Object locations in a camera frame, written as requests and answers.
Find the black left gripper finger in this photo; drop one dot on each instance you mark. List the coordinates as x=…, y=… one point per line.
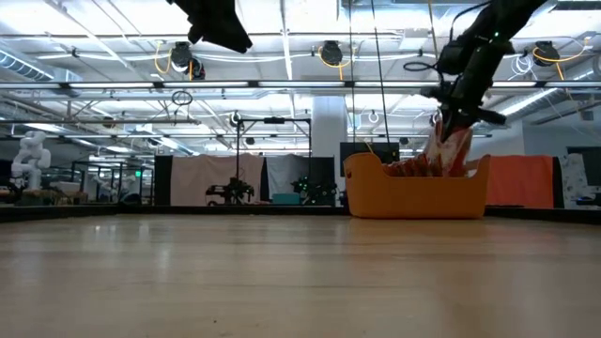
x=227, y=37

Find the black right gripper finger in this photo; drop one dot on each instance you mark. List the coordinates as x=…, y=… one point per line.
x=446, y=129

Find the orange plastic basket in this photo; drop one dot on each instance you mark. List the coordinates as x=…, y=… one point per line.
x=422, y=197

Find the black lab robot arm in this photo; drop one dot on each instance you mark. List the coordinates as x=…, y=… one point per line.
x=230, y=191
x=310, y=188

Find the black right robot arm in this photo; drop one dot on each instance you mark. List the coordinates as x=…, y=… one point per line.
x=493, y=42

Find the black monitor screen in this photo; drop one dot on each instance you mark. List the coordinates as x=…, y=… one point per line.
x=592, y=164
x=359, y=148

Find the orange cloth panel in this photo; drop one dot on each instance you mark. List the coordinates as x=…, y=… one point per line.
x=521, y=180

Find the white square column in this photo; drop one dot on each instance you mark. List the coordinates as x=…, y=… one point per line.
x=328, y=131

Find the black partition panel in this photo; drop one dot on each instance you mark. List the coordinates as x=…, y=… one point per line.
x=163, y=180
x=324, y=166

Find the white floral cloth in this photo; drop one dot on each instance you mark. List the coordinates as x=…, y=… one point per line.
x=573, y=180

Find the grey cloth backdrop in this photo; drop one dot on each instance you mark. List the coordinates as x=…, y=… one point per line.
x=286, y=171

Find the beige cloth backdrop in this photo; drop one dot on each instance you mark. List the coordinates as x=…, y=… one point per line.
x=197, y=180

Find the teal box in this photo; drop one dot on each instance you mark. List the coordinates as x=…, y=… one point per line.
x=285, y=199

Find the white robot figure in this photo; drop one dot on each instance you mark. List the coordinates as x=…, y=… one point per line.
x=30, y=159

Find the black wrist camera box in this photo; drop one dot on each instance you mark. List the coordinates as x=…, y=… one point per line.
x=453, y=56

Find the silver ventilation duct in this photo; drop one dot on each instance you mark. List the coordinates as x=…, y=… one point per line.
x=540, y=101
x=23, y=66

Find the black camera rig frame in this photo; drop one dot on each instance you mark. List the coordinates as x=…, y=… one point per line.
x=274, y=120

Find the long ceiling light rail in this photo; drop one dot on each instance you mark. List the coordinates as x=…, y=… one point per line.
x=70, y=85

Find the black metal lab frame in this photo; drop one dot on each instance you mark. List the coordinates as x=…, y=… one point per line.
x=112, y=163

